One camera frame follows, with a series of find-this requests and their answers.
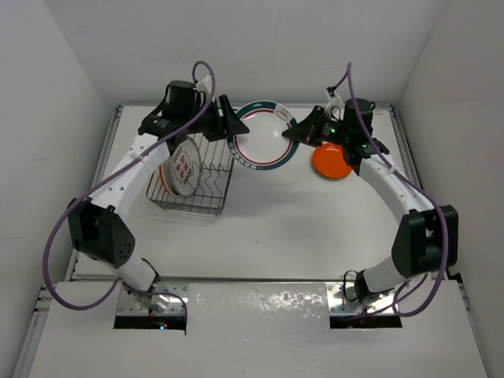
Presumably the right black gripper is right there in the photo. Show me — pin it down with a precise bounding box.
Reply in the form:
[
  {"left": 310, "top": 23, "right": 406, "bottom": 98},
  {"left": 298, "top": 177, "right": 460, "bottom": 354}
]
[{"left": 283, "top": 106, "right": 352, "bottom": 147}]

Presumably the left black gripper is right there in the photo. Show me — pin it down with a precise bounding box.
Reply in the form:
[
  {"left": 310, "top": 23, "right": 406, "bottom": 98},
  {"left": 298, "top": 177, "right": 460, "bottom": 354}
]
[{"left": 183, "top": 95, "right": 248, "bottom": 142}]

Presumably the white plate red rim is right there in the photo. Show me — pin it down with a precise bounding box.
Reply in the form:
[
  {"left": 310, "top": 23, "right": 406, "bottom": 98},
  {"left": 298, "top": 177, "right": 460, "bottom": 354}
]
[{"left": 227, "top": 100, "right": 299, "bottom": 171}]

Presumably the orange plastic plate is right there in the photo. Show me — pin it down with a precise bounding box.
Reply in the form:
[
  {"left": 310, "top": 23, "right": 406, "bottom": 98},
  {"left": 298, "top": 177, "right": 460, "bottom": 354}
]
[{"left": 312, "top": 143, "right": 352, "bottom": 180}]

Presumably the white plate grey rim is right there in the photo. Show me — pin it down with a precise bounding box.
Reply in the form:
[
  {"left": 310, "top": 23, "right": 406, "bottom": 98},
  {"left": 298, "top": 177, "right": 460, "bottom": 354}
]
[{"left": 167, "top": 137, "right": 202, "bottom": 198}]

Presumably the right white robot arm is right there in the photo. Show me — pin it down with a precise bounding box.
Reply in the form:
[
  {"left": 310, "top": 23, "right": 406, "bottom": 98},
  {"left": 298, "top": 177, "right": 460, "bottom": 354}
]
[{"left": 282, "top": 98, "right": 458, "bottom": 302}]

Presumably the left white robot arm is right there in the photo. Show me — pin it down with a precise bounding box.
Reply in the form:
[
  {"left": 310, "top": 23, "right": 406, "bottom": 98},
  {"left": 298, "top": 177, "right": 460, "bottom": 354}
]
[{"left": 68, "top": 76, "right": 249, "bottom": 292}]

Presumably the white plate teal rim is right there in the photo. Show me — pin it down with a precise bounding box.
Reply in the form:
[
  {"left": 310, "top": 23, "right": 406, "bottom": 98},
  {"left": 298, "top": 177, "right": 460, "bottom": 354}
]
[{"left": 158, "top": 161, "right": 175, "bottom": 195}]

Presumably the wire dish rack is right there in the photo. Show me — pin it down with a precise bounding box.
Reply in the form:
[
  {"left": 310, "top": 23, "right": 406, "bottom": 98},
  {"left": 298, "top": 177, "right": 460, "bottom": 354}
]
[{"left": 146, "top": 134, "right": 234, "bottom": 216}]

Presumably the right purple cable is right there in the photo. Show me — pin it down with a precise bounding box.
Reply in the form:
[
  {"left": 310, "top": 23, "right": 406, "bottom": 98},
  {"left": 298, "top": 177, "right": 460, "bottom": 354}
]
[{"left": 338, "top": 61, "right": 450, "bottom": 318}]

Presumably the purple cable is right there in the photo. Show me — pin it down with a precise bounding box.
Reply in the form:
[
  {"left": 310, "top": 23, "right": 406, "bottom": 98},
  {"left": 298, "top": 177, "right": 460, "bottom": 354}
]
[
  {"left": 42, "top": 61, "right": 217, "bottom": 312},
  {"left": 338, "top": 61, "right": 450, "bottom": 318}
]

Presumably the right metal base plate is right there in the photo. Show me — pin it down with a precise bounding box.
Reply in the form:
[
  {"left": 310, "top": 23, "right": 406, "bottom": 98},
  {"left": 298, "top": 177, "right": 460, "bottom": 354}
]
[{"left": 326, "top": 280, "right": 395, "bottom": 317}]

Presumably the metal base plate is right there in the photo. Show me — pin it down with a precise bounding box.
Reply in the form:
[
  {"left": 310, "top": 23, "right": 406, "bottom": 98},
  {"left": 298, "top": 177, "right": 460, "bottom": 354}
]
[
  {"left": 116, "top": 281, "right": 189, "bottom": 317},
  {"left": 326, "top": 280, "right": 395, "bottom": 317}
]

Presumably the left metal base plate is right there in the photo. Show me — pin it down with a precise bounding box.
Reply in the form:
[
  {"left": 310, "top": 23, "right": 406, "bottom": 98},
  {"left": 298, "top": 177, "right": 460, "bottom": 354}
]
[{"left": 116, "top": 281, "right": 189, "bottom": 317}]

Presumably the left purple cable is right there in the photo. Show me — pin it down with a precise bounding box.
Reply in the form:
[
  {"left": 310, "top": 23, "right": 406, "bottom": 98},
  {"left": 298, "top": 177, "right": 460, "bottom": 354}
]
[{"left": 42, "top": 61, "right": 217, "bottom": 312}]

